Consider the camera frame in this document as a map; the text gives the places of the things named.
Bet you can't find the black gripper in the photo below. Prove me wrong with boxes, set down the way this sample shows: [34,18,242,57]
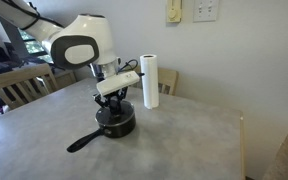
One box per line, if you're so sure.
[92,87,130,114]

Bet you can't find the wooden chair with slatted back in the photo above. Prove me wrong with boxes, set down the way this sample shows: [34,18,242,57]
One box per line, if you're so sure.
[130,64,180,97]
[0,63,59,111]

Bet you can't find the brown wooden cabinet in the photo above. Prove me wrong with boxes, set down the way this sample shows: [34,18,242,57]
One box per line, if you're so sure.
[53,68,78,89]

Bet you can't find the black pot with long handle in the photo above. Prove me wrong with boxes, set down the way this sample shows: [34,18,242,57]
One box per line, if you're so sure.
[66,109,137,154]

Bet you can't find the white paper towel roll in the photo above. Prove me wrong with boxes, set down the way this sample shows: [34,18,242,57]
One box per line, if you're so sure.
[139,54,160,110]

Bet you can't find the glass lid with black knob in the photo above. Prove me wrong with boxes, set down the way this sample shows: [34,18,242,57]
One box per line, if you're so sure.
[95,99,136,128]

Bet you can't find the beige wall thermostat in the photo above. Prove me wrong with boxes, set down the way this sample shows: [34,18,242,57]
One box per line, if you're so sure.
[166,0,184,24]

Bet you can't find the thin black camera cable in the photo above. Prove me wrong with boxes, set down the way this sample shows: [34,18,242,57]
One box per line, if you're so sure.
[118,59,146,78]

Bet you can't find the window with black frame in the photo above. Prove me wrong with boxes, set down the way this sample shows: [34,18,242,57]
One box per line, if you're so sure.
[17,28,57,64]

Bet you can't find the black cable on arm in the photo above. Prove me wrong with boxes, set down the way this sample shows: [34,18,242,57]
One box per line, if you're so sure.
[2,0,65,31]

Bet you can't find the white light switch plate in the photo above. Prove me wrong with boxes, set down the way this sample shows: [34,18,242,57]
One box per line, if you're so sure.
[193,0,220,23]

